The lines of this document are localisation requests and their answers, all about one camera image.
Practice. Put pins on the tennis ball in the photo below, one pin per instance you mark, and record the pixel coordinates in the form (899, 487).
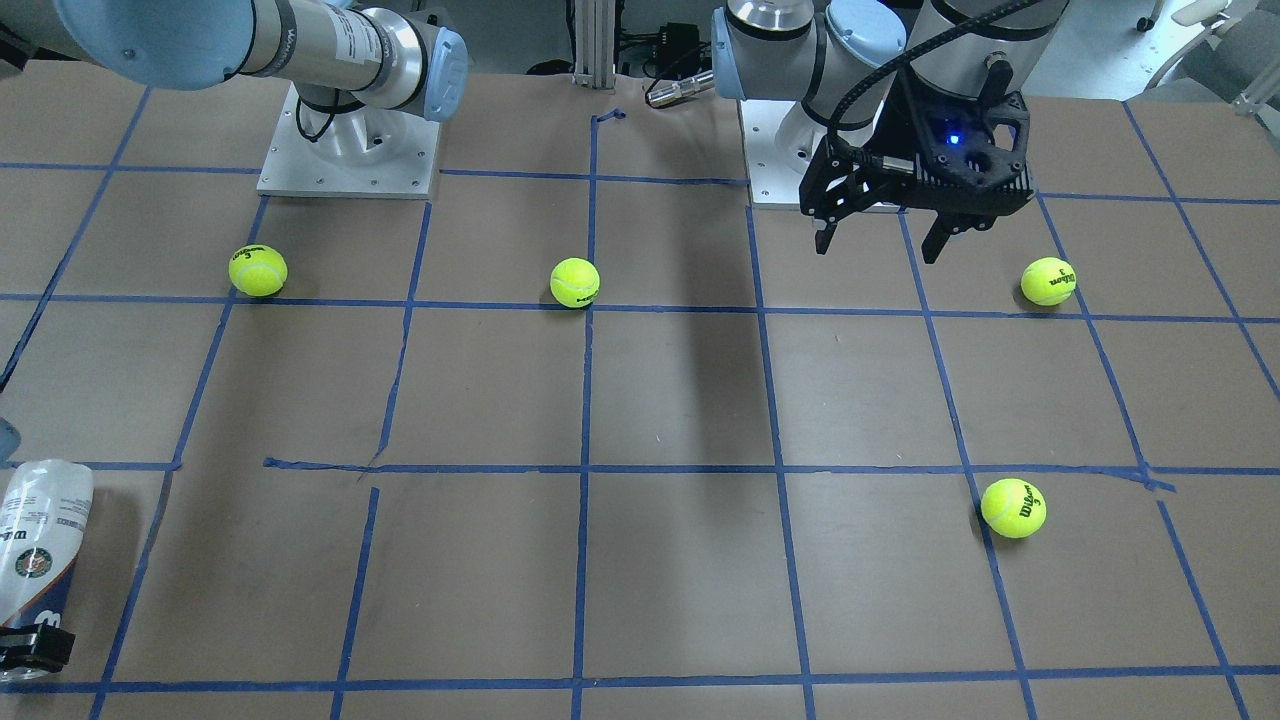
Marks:
(257, 270)
(574, 282)
(1048, 282)
(1013, 508)

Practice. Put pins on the clear tennis ball can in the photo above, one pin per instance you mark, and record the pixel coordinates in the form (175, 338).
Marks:
(46, 508)

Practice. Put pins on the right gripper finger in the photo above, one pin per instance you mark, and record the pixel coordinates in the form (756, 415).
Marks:
(36, 649)

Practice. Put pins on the aluminium frame post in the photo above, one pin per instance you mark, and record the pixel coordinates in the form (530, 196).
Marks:
(594, 40)

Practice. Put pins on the near tennis ball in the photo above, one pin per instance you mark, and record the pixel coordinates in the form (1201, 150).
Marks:
(1013, 508)

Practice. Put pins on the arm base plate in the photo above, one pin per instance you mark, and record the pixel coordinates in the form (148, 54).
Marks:
(367, 153)
(779, 140)

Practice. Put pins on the far tennis ball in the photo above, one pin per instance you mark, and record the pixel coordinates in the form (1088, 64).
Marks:
(257, 270)
(1048, 282)

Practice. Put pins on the centre tennis ball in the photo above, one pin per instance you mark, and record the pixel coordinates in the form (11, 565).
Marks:
(574, 282)

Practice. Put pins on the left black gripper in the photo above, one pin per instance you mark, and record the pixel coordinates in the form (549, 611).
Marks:
(893, 133)

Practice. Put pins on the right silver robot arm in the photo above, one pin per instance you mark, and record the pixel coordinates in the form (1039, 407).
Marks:
(369, 88)

